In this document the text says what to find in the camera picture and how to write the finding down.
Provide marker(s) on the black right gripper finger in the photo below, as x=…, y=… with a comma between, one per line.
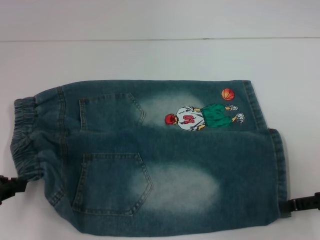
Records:
x=305, y=203

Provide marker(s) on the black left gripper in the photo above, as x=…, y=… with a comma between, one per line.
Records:
x=3, y=190

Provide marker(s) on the blue denim shorts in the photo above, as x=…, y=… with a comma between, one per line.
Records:
x=160, y=160

